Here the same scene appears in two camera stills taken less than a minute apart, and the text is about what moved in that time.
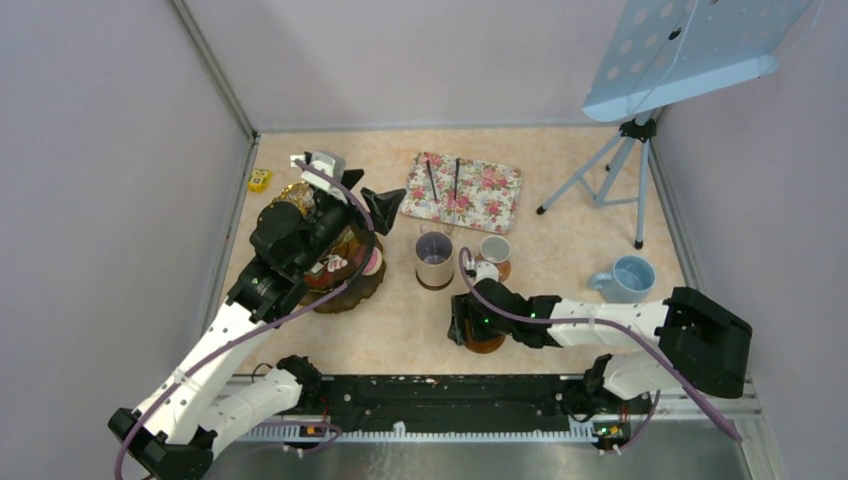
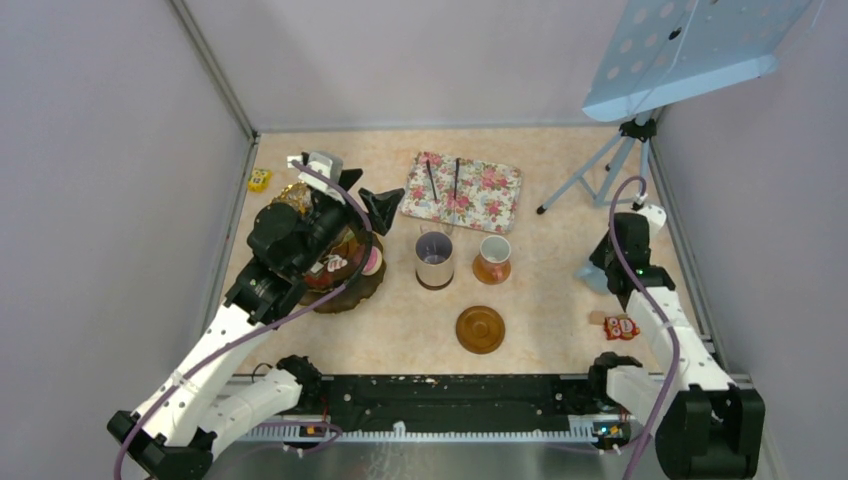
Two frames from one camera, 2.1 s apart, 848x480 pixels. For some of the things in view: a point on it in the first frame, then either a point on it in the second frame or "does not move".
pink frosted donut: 375,262 does not move
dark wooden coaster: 435,288 does not move
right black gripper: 461,310 to 597,256
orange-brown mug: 495,249 does not move
